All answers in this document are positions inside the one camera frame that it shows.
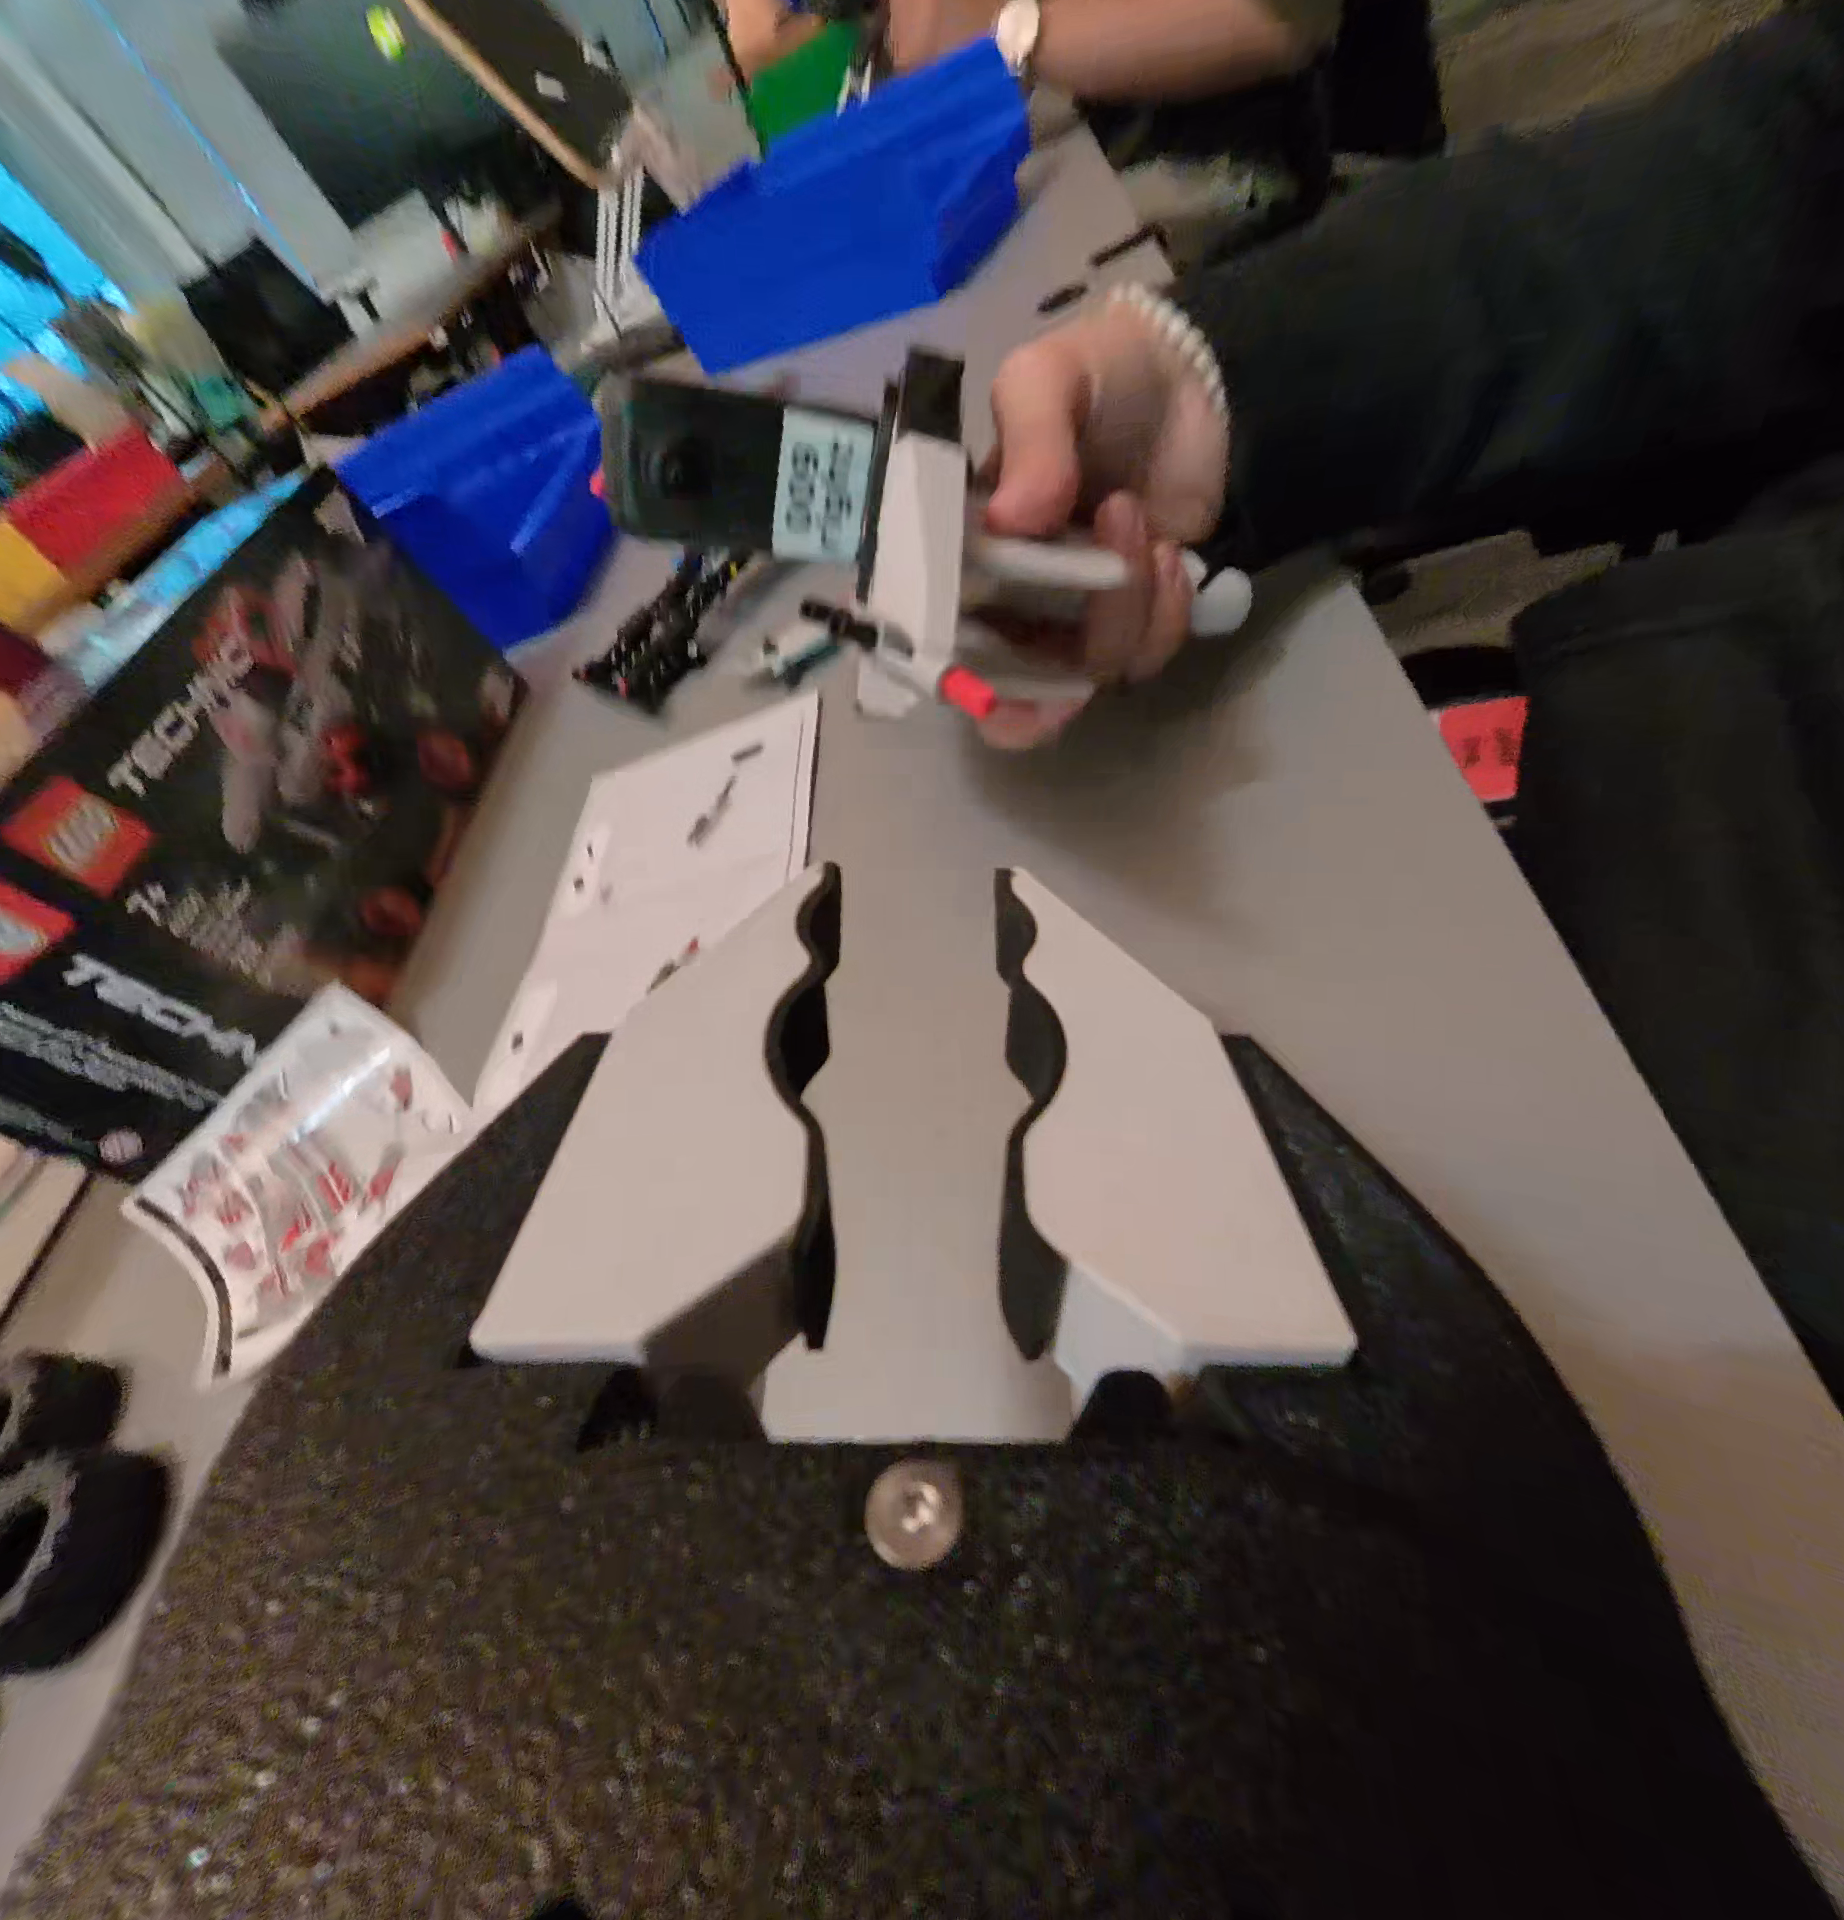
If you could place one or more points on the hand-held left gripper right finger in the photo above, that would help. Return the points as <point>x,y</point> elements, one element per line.
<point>1176,1200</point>

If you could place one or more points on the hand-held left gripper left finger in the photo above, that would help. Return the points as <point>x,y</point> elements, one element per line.
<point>651,1200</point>

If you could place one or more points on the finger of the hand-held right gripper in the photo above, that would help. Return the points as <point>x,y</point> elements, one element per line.
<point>921,540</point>

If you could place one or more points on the person's right forearm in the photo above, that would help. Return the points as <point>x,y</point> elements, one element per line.
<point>1536,301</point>

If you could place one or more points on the grey desk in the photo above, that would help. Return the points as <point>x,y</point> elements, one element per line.
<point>1161,901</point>

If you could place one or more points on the person's right hand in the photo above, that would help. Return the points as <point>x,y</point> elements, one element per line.
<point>1115,450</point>

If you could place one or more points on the white wing brick piece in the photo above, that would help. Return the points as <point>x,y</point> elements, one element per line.
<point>795,656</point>

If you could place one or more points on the black brick truck chassis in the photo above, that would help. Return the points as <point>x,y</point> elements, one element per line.
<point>651,646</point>

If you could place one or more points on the blue storage bin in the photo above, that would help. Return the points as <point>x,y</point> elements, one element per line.
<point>847,226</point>
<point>472,480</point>

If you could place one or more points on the white instruction booklet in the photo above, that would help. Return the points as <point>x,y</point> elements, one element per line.
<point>682,840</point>

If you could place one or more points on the red grey sticker sheet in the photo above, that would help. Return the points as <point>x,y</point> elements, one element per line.
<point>292,1170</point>

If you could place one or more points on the red tag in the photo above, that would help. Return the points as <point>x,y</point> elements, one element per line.
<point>1485,757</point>

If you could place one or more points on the black toy set box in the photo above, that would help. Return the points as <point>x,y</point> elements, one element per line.
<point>187,901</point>

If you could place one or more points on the red storage bin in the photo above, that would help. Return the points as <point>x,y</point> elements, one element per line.
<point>91,496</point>

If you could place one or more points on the person's black clothed body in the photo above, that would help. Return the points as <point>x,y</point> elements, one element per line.
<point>1733,901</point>

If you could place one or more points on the yellow storage bin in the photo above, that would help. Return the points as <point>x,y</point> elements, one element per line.
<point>15,576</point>

